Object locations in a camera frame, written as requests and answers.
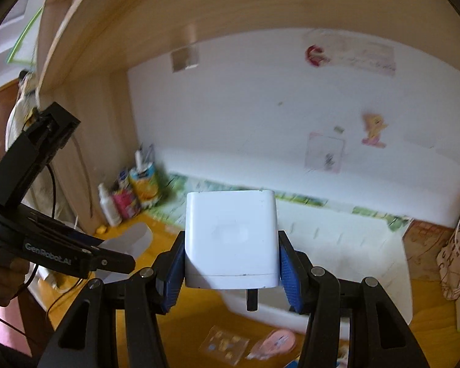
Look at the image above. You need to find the pink can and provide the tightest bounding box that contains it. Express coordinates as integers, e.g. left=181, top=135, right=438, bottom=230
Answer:
left=111, top=189, right=142, bottom=219

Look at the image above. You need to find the brown patterned mat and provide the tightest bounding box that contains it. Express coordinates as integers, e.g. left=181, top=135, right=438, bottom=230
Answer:
left=402, top=220, right=455, bottom=281

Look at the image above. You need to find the white lace curtain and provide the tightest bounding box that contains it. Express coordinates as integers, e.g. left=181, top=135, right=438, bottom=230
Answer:
left=5, top=68, right=82, bottom=224

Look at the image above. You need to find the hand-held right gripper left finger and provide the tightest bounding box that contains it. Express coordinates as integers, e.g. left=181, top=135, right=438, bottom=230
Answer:
left=36, top=231, right=187, bottom=368

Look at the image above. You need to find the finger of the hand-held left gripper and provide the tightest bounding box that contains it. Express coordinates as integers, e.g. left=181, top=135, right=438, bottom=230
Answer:
left=27, top=213, right=136, bottom=279

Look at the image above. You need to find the pink square wall note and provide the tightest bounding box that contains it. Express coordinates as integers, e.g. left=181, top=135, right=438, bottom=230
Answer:
left=304, top=132, right=347, bottom=173

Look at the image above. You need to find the clear tape patch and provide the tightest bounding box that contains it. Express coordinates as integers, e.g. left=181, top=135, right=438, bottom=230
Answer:
left=170, top=25, right=200, bottom=73

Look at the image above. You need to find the brown wooden door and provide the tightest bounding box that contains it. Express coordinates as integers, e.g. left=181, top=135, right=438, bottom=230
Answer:
left=0, top=78, right=22, bottom=177

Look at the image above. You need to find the clear box with yellow stickers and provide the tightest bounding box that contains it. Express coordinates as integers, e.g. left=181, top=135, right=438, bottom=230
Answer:
left=198, top=325, right=251, bottom=366

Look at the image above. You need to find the white plastic holder piece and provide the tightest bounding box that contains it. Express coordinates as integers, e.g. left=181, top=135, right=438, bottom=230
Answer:
left=97, top=224, right=154, bottom=283

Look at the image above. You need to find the long clear tape strip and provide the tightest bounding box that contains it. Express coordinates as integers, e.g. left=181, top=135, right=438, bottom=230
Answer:
left=302, top=30, right=398, bottom=78

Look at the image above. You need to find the orange juice carton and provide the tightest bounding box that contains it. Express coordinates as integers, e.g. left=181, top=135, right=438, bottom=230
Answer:
left=129, top=160, right=163, bottom=206

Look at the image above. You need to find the wooden shelf unit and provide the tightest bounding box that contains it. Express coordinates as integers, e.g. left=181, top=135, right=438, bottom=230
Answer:
left=36, top=0, right=460, bottom=234

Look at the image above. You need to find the white power adapter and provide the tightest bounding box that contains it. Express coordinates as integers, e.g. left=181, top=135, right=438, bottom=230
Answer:
left=184, top=190, right=281, bottom=312

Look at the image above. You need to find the white spray bottle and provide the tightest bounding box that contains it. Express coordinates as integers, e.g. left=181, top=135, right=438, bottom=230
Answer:
left=98, top=183, right=123, bottom=227

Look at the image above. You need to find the black cable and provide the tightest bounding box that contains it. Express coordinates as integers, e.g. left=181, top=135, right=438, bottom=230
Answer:
left=0, top=161, right=86, bottom=338

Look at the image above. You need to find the white plastic storage bin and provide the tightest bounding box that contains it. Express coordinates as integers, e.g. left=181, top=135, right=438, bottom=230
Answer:
left=221, top=198, right=414, bottom=335

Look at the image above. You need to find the yellow cartoon wall sticker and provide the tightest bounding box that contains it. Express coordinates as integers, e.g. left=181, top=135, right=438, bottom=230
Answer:
left=362, top=113, right=390, bottom=147

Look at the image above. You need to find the green grape print board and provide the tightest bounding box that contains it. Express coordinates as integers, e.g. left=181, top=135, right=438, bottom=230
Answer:
left=152, top=174, right=412, bottom=231

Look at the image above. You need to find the red wall sticker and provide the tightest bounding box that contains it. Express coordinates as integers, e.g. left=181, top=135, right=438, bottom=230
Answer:
left=305, top=44, right=331, bottom=68

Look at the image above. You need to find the pink correction tape dispenser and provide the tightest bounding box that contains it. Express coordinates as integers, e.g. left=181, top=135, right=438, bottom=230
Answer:
left=248, top=329, right=297, bottom=362

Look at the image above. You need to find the person's left hand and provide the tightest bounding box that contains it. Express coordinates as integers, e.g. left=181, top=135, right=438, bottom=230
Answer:
left=0, top=257, right=32, bottom=308

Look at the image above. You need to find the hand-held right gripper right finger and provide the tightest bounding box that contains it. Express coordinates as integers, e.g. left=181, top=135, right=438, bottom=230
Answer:
left=278, top=231, right=432, bottom=368

